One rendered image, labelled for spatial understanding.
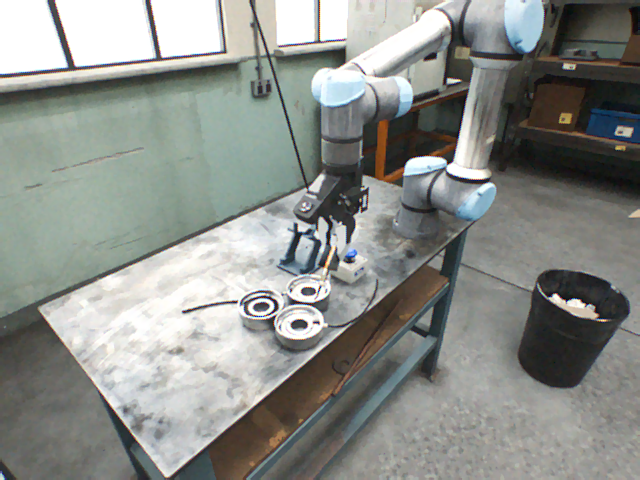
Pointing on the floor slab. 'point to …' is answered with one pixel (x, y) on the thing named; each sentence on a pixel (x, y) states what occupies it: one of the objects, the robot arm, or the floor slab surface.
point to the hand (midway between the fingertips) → (332, 252)
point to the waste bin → (569, 326)
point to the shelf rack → (608, 70)
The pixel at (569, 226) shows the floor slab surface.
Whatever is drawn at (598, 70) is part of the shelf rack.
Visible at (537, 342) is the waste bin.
